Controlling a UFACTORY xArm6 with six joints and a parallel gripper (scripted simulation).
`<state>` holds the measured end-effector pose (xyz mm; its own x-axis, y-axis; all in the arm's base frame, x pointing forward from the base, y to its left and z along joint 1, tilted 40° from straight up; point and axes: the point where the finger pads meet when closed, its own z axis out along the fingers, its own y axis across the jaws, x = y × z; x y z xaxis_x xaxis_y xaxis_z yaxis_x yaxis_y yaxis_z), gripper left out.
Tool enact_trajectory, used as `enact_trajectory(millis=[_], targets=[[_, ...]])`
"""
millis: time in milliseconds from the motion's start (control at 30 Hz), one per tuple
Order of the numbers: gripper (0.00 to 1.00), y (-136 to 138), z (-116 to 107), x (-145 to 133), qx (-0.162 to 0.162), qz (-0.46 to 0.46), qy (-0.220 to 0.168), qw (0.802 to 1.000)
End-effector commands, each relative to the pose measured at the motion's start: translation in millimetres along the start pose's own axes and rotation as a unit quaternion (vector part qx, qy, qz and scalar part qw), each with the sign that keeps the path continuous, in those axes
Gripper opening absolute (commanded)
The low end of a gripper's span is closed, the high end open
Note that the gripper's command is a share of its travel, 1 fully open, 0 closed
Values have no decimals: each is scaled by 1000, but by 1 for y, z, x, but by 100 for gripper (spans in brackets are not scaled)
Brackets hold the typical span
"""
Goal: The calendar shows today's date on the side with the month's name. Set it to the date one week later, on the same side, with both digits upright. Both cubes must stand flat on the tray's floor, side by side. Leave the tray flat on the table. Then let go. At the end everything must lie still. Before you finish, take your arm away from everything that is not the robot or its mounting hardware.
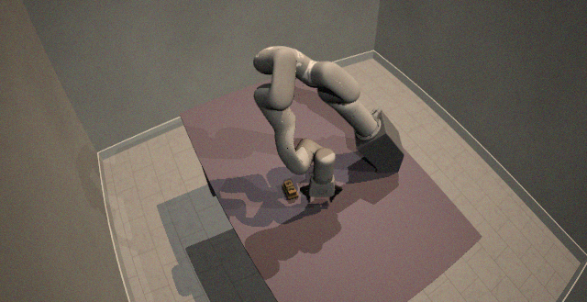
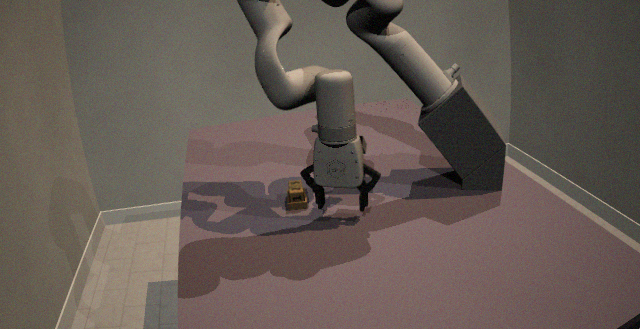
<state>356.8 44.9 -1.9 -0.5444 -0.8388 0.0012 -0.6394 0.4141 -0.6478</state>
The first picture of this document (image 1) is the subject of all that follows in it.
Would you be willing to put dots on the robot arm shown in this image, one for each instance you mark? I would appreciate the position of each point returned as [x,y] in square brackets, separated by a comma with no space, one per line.
[334,86]

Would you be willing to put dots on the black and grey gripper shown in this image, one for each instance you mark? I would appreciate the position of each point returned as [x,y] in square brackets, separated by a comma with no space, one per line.
[316,190]

